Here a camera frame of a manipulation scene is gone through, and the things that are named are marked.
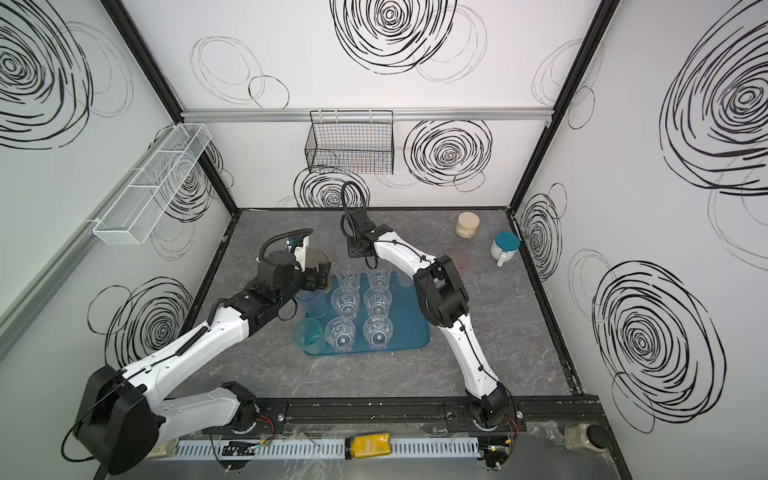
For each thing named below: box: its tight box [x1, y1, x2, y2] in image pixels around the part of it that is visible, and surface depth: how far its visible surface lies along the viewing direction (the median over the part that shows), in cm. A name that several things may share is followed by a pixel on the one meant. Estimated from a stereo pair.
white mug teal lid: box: [490, 231, 521, 267], surface depth 103 cm
